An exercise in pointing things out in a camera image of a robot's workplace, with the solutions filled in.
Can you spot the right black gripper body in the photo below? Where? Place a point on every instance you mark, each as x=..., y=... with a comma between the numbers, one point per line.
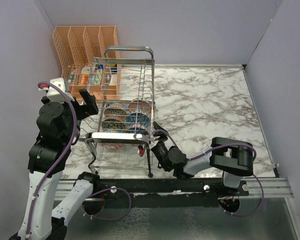
x=160, y=153

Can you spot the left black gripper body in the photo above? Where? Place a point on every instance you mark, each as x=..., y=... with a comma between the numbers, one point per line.
x=82, y=111

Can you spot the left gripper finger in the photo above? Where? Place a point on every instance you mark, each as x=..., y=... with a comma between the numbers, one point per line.
x=92, y=102
x=85, y=96

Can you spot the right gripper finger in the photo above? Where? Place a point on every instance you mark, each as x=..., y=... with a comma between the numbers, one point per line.
x=158, y=129
x=160, y=137

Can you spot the light blue patterned bowl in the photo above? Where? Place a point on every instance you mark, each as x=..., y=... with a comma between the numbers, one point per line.
x=138, y=117

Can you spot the dark blue patterned bowl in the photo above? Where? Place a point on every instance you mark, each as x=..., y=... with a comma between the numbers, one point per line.
x=138, y=130

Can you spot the brown floral patterned bowl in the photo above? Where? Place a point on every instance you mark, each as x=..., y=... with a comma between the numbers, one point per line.
x=115, y=110

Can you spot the pink floral patterned bowl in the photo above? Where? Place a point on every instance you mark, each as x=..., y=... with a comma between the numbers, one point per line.
x=139, y=105

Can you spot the black leaf patterned bowl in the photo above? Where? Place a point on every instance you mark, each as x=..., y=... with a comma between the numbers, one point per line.
x=113, y=124

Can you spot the red geometric patterned bowl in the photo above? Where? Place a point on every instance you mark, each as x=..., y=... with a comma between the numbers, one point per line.
x=112, y=146

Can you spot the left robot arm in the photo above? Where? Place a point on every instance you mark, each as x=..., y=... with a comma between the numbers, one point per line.
x=47, y=160

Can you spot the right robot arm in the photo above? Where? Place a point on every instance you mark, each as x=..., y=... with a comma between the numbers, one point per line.
x=233, y=157

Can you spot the green white box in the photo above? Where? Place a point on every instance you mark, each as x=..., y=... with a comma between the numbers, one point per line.
x=97, y=76

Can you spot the peach plastic file organizer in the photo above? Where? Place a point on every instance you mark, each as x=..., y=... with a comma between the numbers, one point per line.
x=78, y=46

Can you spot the steel wire dish rack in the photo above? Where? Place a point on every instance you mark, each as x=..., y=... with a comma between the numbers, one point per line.
x=119, y=137

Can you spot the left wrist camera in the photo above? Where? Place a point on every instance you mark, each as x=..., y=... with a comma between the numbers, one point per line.
x=56, y=90

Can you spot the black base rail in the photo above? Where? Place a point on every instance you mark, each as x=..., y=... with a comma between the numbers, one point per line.
x=160, y=192

